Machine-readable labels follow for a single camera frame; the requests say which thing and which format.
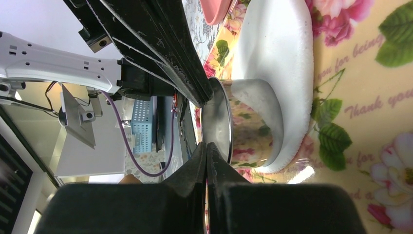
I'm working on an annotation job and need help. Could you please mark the white dough ball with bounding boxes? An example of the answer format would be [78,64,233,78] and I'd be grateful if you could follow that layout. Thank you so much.
[231,0,314,173]

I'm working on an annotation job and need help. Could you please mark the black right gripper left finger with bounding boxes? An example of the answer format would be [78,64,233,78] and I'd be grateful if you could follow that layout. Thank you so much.
[35,143,207,234]

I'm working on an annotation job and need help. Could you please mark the blue perforated plastic basket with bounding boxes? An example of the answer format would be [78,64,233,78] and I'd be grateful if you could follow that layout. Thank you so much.
[131,97,157,154]

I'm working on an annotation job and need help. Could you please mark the floral yellow tray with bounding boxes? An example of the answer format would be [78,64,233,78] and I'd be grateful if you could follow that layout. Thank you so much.
[204,0,413,234]

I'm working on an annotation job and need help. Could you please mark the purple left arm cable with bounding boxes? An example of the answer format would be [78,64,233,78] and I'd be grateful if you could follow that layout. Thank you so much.
[100,90,176,178]

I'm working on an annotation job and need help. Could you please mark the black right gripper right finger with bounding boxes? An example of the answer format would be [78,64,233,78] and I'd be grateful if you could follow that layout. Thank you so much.
[206,142,366,234]

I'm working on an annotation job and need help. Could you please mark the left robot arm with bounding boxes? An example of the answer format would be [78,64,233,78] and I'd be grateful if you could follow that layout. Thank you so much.
[0,0,213,107]

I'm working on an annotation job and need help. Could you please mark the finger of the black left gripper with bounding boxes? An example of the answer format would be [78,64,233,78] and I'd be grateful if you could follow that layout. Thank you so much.
[66,0,213,107]

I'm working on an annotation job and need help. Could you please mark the round metal cutter ring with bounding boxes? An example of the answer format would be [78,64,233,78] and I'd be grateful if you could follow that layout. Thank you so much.
[200,77,285,170]

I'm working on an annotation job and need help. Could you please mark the pink plastic tray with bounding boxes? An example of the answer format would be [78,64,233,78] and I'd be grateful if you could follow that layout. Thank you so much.
[199,0,231,26]

